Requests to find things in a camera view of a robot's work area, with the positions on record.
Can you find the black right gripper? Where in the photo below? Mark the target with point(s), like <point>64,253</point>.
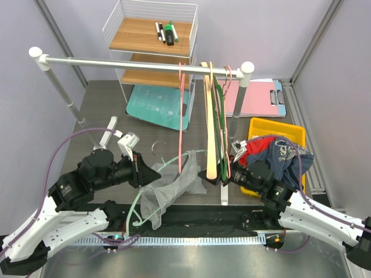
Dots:
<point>230,167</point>

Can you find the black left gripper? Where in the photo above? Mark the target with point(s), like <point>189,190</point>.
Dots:
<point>142,173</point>

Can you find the grey garment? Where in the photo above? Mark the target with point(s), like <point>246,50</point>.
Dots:
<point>171,185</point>

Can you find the pink wire hanger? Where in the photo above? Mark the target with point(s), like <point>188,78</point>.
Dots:
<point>181,89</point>
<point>222,91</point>

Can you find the red t-shirt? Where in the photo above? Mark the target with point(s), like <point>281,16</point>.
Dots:
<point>254,148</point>

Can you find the mint green hanger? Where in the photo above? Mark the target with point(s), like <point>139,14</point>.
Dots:
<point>139,197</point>

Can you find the navy blue garment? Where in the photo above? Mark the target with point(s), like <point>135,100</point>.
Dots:
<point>282,159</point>

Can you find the green plastic hanger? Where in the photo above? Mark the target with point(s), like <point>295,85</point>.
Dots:
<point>220,128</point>

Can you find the wooden hanger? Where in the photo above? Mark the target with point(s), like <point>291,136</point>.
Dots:
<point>211,164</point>

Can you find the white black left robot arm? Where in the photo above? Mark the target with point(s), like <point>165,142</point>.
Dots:
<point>44,239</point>

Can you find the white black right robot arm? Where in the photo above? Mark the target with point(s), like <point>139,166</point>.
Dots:
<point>285,206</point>

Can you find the yellow plastic tray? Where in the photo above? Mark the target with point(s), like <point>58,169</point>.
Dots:
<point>291,133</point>

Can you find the teal folder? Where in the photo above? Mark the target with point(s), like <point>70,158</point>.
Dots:
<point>160,105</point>

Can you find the pink clipboard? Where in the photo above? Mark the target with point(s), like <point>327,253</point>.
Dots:
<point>250,105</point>

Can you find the black white marker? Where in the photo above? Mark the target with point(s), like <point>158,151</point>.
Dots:
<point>162,32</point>
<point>158,31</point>

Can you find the green capped marker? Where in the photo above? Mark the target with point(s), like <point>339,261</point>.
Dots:
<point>176,38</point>

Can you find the green highlighter marker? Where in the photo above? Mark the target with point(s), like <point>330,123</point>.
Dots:
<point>169,36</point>

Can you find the silver clothes rack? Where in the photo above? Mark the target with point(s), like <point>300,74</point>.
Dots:
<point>116,63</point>

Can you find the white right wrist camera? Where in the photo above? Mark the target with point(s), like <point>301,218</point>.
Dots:
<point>239,148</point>

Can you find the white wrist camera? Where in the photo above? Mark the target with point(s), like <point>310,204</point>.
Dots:
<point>126,143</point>
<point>239,148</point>

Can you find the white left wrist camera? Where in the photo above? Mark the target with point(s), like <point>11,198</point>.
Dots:
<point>126,143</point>

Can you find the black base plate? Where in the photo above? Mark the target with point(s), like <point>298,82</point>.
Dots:
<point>207,221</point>

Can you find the white slotted cable duct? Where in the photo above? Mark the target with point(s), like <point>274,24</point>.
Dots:
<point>92,240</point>

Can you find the white wire shelf basket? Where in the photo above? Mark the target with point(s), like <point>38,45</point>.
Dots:
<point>130,32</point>

